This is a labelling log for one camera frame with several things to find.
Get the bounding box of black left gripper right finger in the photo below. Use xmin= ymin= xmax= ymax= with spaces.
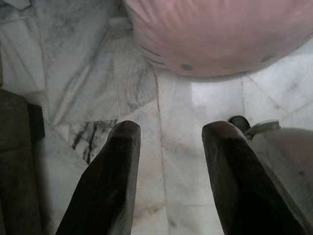
xmin=201 ymin=120 xmax=308 ymax=235

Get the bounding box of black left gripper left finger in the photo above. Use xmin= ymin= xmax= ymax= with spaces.
xmin=55 ymin=119 xmax=142 ymax=235

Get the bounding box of large grey fabric sofa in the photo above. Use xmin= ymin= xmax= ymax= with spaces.
xmin=0 ymin=89 xmax=46 ymax=235

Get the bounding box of pink fabric pillow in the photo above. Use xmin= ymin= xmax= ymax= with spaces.
xmin=122 ymin=0 xmax=313 ymax=79

